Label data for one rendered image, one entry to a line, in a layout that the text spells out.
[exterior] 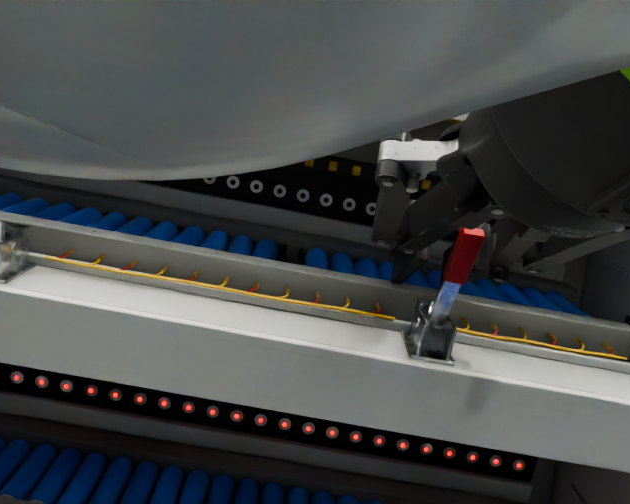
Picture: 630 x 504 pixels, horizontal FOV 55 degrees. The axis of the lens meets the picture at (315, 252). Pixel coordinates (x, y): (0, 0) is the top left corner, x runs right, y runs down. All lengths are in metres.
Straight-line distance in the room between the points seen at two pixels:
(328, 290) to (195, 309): 0.09
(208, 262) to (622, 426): 0.28
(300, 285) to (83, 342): 0.14
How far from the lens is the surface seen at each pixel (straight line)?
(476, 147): 0.23
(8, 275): 0.40
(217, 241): 0.46
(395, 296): 0.42
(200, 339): 0.36
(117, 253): 0.42
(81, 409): 0.55
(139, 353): 0.37
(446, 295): 0.36
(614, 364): 0.46
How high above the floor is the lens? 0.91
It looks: 4 degrees up
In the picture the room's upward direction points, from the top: 10 degrees clockwise
